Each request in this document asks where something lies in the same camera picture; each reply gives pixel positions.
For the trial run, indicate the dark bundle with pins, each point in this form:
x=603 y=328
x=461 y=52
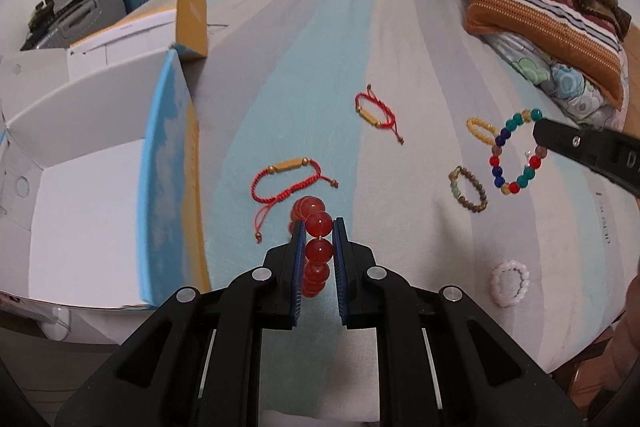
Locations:
x=40 y=14

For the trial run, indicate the striped pillow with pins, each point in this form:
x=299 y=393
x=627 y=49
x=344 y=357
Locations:
x=540 y=7

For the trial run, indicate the white cardboard box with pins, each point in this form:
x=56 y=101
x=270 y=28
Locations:
x=100 y=207

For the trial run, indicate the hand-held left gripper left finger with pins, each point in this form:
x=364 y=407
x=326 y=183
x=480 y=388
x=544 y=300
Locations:
x=299 y=257

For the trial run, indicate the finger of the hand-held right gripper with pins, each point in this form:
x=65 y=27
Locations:
x=565 y=139

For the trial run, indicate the floral quilt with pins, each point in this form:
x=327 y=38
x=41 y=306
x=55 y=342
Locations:
x=565 y=82

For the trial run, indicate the grey suitcase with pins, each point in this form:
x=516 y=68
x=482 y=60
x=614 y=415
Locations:
x=95 y=9

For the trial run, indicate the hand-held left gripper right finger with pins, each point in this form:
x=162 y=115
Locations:
x=341 y=257

